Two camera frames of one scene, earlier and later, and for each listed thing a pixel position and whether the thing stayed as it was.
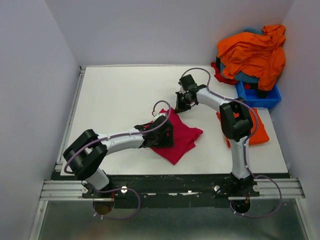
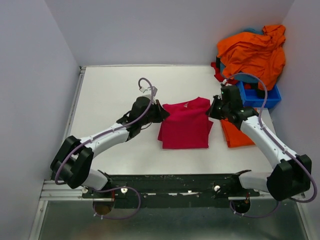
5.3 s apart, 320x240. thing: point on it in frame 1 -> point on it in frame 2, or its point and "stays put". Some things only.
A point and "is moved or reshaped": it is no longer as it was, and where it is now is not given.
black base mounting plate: x=170 y=191 stays put
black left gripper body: x=163 y=141 -> x=152 y=116
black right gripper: x=179 y=108 -> x=212 y=112
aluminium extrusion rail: x=60 y=190 stays put
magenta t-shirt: x=184 y=138 is moved or reshaped
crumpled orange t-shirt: x=260 y=56 stays put
